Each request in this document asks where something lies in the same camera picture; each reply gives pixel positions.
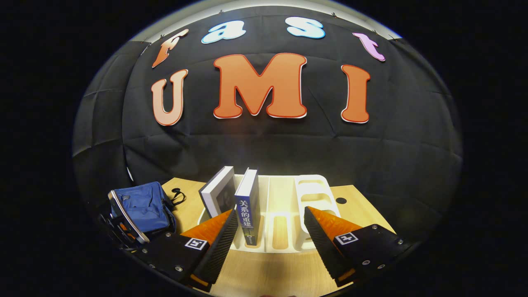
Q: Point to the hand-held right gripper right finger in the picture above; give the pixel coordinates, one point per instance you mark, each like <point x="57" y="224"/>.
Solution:
<point x="319" y="243"/>

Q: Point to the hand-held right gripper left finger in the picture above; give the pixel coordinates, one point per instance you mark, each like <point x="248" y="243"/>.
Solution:
<point x="218" y="247"/>

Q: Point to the blue schoolbag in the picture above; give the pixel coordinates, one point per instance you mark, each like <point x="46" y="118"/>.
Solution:
<point x="144" y="206"/>

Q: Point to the blue cover book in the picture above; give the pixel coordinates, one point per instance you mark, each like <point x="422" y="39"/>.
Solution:
<point x="247" y="206"/>

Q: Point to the grey portrait cover book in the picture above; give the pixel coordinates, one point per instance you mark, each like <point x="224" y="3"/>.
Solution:
<point x="222" y="194"/>

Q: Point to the white bookshelf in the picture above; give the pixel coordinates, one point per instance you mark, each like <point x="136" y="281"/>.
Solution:
<point x="284" y="198"/>

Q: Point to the black table grommet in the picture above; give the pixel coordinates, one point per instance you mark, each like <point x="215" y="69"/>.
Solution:
<point x="341" y="201"/>

